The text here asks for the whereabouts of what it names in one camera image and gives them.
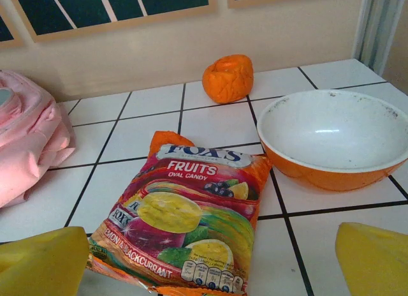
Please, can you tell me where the pink student backpack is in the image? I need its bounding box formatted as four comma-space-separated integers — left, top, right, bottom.
0, 69, 77, 209

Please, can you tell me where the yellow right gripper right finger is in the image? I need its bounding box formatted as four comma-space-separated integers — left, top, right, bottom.
335, 221, 408, 296

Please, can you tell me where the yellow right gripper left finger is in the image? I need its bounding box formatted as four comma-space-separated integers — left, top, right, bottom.
0, 226, 90, 296

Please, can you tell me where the orange and white bowl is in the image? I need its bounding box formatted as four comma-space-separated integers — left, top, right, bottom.
256, 89, 408, 192

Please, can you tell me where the aluminium frame post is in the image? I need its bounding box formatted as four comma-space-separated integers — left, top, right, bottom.
352, 0, 408, 77

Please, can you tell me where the crumpled orange cup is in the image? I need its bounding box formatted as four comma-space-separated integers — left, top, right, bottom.
201, 54, 254, 105

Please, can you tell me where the Fox's fruit candy bag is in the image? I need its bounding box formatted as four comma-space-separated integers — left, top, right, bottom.
85, 130, 272, 296

